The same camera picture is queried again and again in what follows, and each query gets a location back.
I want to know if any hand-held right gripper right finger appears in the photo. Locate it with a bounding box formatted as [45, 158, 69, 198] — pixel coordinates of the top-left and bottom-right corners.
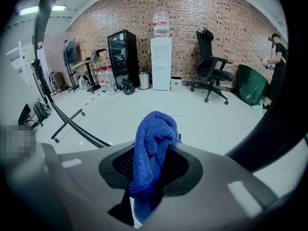
[149, 142, 279, 231]

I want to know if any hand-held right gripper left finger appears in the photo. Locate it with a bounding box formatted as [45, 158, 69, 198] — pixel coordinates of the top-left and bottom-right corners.
[39, 141, 136, 231]

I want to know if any blue cloth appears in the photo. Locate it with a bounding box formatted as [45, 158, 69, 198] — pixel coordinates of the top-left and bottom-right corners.
[128, 111, 182, 223]

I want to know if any black office chair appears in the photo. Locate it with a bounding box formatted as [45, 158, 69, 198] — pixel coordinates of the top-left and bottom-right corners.
[190, 27, 235, 106]
[33, 101, 51, 128]

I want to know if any black television stand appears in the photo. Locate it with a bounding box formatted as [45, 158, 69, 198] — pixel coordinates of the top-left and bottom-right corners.
[64, 64, 80, 94]

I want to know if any dark brown cabinet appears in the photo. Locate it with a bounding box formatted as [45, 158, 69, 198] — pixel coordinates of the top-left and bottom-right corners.
[49, 71, 66, 91]

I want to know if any black floor bag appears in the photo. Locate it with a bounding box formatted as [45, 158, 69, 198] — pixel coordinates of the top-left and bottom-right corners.
[122, 77, 136, 96]

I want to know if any stack of water bottles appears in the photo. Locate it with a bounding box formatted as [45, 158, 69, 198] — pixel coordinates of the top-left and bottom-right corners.
[94, 68, 114, 86]

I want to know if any green bin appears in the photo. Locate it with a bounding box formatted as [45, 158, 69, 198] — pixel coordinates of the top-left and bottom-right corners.
[237, 64, 270, 107]

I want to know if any yellow table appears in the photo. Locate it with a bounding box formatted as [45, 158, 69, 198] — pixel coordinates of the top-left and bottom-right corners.
[71, 58, 93, 70]

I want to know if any white waste bin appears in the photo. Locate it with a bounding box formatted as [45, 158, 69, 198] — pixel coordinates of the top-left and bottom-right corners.
[170, 76, 183, 92]

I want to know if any silver waste bin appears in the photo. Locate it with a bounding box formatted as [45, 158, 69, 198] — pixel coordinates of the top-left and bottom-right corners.
[138, 71, 151, 90]

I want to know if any stack of cardboard boxes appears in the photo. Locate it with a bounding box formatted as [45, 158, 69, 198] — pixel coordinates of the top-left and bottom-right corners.
[92, 50, 112, 69]

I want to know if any black television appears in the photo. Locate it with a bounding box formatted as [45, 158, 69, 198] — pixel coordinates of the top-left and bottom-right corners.
[63, 38, 78, 67]

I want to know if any black glass-door cabinet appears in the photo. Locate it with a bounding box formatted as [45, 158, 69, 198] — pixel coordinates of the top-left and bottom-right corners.
[107, 29, 140, 89]

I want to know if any white water dispenser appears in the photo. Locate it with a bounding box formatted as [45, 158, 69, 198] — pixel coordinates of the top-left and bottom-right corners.
[150, 37, 173, 91]

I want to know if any clear dispenser water jug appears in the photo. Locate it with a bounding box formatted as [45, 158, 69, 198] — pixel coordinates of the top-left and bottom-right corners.
[153, 12, 171, 39]

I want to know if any white cable bundle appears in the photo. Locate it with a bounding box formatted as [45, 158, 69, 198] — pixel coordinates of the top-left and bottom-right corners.
[78, 73, 91, 90]

